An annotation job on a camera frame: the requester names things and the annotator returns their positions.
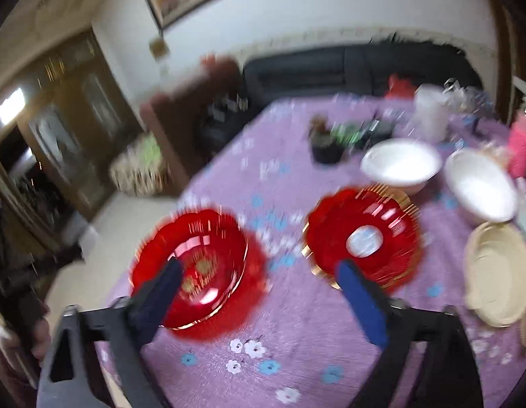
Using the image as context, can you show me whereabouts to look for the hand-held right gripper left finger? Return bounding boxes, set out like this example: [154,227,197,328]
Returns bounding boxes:
[37,257,185,408]

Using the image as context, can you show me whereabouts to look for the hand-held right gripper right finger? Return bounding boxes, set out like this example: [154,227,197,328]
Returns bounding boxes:
[334,259,485,408]

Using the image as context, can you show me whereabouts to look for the red plate with gold rim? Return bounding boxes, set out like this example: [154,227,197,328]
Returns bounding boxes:
[301,185,423,292]
[129,208,270,341]

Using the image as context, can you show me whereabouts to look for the cream plastic bowl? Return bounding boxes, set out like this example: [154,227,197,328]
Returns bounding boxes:
[463,221,526,328]

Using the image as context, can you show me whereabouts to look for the white foam bowl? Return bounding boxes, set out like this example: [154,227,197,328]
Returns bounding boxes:
[443,149,521,226]
[360,138,442,196]

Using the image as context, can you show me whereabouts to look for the purple floral tablecloth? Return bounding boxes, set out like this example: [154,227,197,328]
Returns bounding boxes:
[95,98,526,408]

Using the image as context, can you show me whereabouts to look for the brown patterned blanket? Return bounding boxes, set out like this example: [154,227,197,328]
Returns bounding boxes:
[110,134,170,196]

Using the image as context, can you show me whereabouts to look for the black cup with brown knob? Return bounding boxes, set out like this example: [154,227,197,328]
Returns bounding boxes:
[310,115,344,164]

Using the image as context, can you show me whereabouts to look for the carved wooden door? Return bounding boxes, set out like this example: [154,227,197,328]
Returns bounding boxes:
[0,30,145,256]

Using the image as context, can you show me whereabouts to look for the brown armchair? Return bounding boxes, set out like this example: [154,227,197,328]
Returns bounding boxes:
[140,57,247,196]

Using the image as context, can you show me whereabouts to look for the green small gadget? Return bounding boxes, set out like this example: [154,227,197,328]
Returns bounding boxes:
[335,123,361,145]

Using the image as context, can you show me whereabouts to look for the black round device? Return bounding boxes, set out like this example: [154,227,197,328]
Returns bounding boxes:
[361,119,393,147]

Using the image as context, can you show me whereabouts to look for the white plastic jar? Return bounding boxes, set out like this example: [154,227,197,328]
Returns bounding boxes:
[414,84,453,143]

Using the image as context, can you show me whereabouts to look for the red bag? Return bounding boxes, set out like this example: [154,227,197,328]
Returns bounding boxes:
[384,74,417,98]

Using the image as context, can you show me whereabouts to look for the pink water bottle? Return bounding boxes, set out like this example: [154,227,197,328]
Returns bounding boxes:
[507,106,526,179]

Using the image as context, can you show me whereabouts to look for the clear plastic bag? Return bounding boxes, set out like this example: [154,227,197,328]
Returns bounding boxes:
[443,79,480,107]

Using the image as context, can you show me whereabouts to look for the black leather sofa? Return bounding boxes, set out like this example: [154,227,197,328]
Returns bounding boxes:
[242,42,480,115]

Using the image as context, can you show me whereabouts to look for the dark clothes on sofa back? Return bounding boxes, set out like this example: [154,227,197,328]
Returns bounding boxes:
[369,34,463,52]

